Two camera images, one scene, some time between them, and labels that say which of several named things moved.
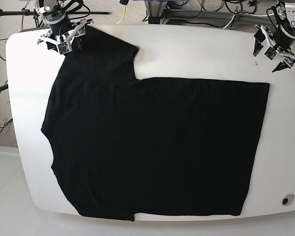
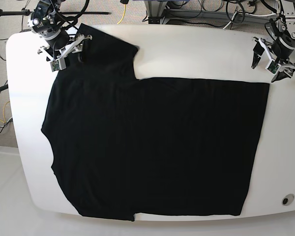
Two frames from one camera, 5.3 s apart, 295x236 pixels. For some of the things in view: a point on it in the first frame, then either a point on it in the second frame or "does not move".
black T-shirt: [122, 145] does not move
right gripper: [76, 30] -> [77, 44]
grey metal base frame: [157, 12] does not move
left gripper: [285, 53] -> [274, 66]
